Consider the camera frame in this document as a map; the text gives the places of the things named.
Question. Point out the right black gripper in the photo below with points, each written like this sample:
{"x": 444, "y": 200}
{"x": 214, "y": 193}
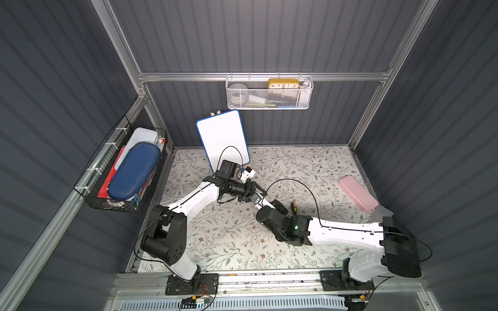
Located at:
{"x": 278, "y": 206}

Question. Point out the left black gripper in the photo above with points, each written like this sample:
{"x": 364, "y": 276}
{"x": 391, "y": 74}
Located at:
{"x": 251, "y": 188}

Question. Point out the black yellow screwdriver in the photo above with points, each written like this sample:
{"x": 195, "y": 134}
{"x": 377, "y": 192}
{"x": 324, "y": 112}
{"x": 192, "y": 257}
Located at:
{"x": 294, "y": 208}

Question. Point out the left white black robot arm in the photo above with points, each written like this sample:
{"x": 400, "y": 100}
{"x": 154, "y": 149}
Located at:
{"x": 165, "y": 237}

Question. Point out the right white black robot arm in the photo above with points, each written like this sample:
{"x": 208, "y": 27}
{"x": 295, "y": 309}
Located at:
{"x": 390, "y": 248}

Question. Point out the pink pencil case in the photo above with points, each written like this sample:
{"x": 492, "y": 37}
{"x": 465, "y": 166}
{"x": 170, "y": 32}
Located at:
{"x": 359, "y": 194}

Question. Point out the white tape roll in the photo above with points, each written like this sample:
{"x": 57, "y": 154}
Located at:
{"x": 237, "y": 94}

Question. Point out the yellow clock in basket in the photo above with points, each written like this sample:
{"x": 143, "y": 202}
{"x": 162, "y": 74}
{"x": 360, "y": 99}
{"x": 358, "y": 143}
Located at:
{"x": 280, "y": 83}

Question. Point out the dark blue oval case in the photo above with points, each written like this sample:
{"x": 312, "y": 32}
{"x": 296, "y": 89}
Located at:
{"x": 134, "y": 171}

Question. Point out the white plastic container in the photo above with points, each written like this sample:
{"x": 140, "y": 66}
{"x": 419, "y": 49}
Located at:
{"x": 138, "y": 136}

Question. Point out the red folder in basket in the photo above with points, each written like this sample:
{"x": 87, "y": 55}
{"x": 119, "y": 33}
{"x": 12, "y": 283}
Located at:
{"x": 103, "y": 191}

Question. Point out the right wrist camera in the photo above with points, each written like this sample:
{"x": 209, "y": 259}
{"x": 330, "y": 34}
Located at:
{"x": 257, "y": 200}

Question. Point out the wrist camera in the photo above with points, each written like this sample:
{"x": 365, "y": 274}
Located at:
{"x": 247, "y": 174}
{"x": 257, "y": 200}

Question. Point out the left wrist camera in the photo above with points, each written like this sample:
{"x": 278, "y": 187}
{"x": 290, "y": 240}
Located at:
{"x": 247, "y": 174}

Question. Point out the white board blue frame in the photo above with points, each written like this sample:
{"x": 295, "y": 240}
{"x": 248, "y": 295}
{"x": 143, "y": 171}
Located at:
{"x": 223, "y": 137}

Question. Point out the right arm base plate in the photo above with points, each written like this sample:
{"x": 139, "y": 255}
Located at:
{"x": 331, "y": 280}

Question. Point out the white wire mesh basket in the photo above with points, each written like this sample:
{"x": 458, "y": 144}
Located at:
{"x": 262, "y": 98}

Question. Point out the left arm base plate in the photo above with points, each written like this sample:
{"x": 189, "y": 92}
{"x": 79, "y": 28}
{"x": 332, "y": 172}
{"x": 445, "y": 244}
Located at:
{"x": 205, "y": 283}

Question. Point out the black wire wall basket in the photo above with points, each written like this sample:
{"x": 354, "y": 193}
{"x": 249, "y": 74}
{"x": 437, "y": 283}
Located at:
{"x": 96, "y": 173}

